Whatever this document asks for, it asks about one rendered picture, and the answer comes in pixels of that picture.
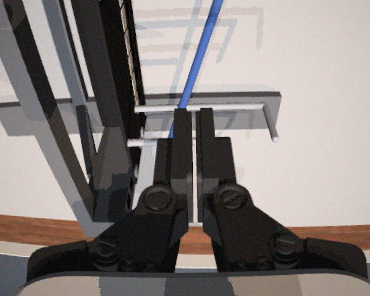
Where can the grey metal rack frame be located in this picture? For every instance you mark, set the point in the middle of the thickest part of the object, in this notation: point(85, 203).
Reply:
point(112, 170)

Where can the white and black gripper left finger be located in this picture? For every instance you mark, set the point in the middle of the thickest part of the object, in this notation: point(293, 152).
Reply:
point(141, 240)

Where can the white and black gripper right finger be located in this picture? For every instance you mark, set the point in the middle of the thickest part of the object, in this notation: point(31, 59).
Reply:
point(248, 238)

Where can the blue cable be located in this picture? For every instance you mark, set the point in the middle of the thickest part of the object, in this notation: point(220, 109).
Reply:
point(204, 41)

